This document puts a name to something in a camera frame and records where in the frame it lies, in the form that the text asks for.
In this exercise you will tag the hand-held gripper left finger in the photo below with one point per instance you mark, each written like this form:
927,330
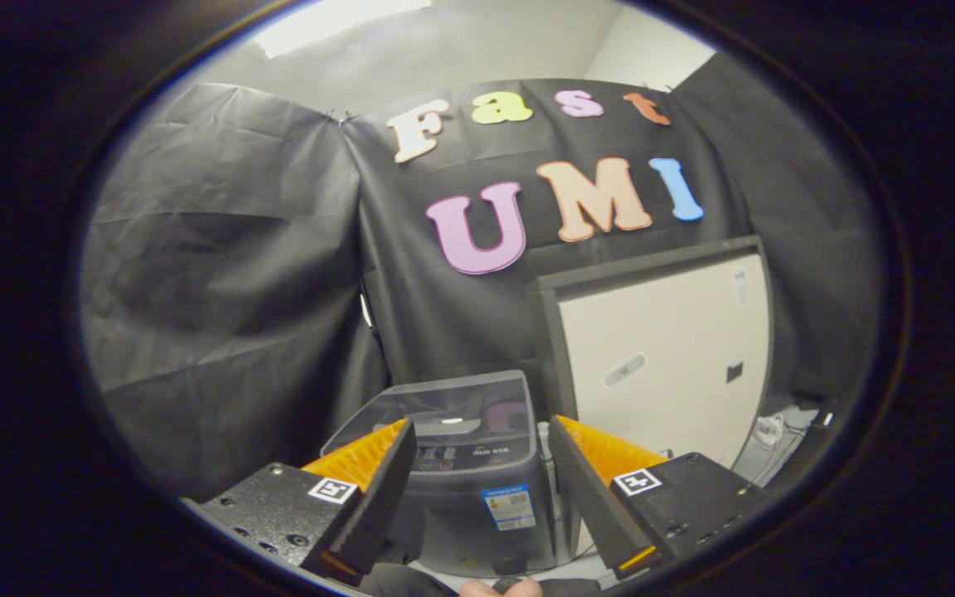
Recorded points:
378,497

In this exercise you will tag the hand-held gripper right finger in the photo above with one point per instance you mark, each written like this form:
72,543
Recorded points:
589,497

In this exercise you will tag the grey washing machine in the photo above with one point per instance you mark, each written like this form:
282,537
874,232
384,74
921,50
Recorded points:
477,514

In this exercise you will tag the black backdrop cloth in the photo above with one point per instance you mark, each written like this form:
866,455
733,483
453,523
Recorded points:
237,290

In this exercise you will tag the white cabinet with dark frame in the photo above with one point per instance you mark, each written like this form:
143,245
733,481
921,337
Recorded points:
660,348

